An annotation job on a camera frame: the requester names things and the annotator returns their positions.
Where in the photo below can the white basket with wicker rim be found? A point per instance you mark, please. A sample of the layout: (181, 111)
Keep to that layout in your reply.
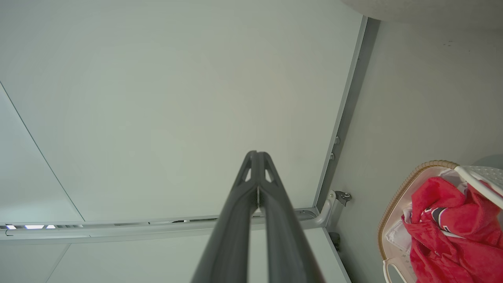
(481, 177)

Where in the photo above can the white cloth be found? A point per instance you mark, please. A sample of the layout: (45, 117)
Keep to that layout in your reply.
(397, 237)

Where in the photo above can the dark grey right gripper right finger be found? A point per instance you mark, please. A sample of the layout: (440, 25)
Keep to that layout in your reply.
(287, 251)

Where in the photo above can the red jersey shirt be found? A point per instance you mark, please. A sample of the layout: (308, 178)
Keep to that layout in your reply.
(452, 251)

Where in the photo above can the small black caster wheel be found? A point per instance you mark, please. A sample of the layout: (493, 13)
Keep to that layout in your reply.
(342, 196)

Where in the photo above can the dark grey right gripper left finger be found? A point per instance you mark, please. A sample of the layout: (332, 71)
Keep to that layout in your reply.
(232, 243)

